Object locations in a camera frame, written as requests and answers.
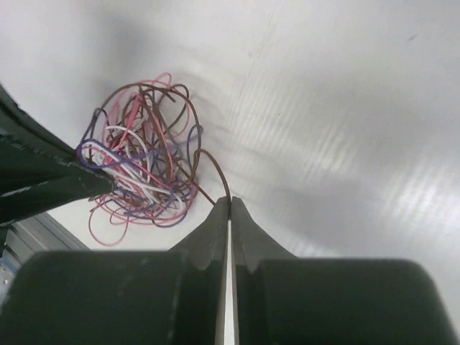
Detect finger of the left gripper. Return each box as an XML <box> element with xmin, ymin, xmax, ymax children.
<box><xmin>1</xmin><ymin>88</ymin><xmax>114</xmax><ymax>226</ymax></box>

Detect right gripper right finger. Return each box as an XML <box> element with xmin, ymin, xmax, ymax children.
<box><xmin>231</xmin><ymin>197</ymin><xmax>295</xmax><ymax>344</ymax></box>

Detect aluminium mounting rail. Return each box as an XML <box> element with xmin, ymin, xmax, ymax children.
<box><xmin>1</xmin><ymin>213</ymin><xmax>88</xmax><ymax>290</ymax></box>

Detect brown cable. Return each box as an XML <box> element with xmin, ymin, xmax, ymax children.
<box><xmin>97</xmin><ymin>82</ymin><xmax>231</xmax><ymax>209</ymax></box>

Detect bundle of thin cables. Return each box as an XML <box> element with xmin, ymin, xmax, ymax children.
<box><xmin>76</xmin><ymin>73</ymin><xmax>231</xmax><ymax>247</ymax></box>

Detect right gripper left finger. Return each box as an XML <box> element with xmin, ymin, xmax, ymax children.
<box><xmin>170</xmin><ymin>197</ymin><xmax>230</xmax><ymax>344</ymax></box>

